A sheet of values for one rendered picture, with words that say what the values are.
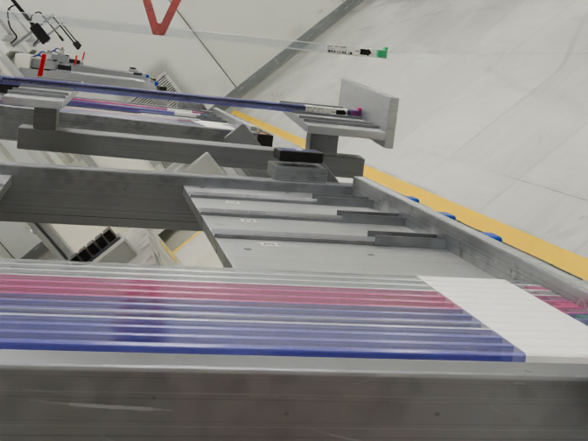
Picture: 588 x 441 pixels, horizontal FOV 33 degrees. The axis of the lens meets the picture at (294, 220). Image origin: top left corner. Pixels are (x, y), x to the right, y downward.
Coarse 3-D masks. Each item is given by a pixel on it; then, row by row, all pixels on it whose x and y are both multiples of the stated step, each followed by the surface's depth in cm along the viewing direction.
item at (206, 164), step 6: (204, 156) 135; (210, 156) 135; (192, 162) 136; (198, 162) 135; (204, 162) 135; (210, 162) 135; (180, 168) 139; (186, 168) 135; (192, 168) 135; (198, 168) 135; (204, 168) 135; (210, 168) 136; (216, 168) 136; (222, 168) 141; (216, 174) 136; (222, 174) 136
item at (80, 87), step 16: (0, 80) 131; (16, 80) 131; (32, 80) 131; (48, 80) 132; (144, 96) 134; (160, 96) 134; (176, 96) 135; (192, 96) 135; (208, 96) 135; (352, 112) 139
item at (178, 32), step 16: (0, 16) 119; (16, 16) 119; (32, 16) 120; (48, 16) 120; (144, 32) 122; (176, 32) 122; (192, 32) 123; (208, 32) 123; (288, 48) 125; (304, 48) 125; (320, 48) 125
